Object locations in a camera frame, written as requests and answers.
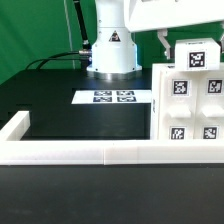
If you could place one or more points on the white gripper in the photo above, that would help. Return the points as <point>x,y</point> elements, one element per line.
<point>147,15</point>

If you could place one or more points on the white cabinet top block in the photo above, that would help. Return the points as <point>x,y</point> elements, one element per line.
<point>197,54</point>

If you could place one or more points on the white cabinet door panel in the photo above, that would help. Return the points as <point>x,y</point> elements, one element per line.
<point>176,109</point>

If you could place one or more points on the white cabinet door with knob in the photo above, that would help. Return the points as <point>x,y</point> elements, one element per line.
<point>209,121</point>

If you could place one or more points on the white cabinet body box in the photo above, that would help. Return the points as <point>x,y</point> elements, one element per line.
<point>158,72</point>

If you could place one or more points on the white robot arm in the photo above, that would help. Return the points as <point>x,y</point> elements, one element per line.
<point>115,54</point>

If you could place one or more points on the white marker base plate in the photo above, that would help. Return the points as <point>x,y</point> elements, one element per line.
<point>111,96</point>

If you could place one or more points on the white U-shaped workspace frame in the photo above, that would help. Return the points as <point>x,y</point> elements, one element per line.
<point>16,151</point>

